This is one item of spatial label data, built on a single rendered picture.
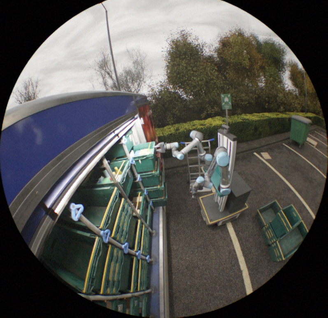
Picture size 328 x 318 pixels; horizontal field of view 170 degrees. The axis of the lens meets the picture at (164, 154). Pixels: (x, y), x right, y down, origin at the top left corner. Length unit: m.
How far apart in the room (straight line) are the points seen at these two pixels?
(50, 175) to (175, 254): 2.20
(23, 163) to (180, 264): 2.28
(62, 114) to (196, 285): 2.46
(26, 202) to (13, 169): 0.09
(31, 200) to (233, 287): 2.46
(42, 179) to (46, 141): 0.12
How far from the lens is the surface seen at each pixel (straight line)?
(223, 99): 4.09
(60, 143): 0.46
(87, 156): 0.64
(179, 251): 2.32
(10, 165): 0.38
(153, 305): 1.76
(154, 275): 1.69
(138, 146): 1.69
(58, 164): 0.43
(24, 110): 0.43
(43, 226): 0.42
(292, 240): 2.64
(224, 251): 2.35
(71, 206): 0.59
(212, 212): 2.24
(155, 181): 1.57
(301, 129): 6.52
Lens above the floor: 2.26
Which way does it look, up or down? 27 degrees down
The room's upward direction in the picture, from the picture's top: 14 degrees counter-clockwise
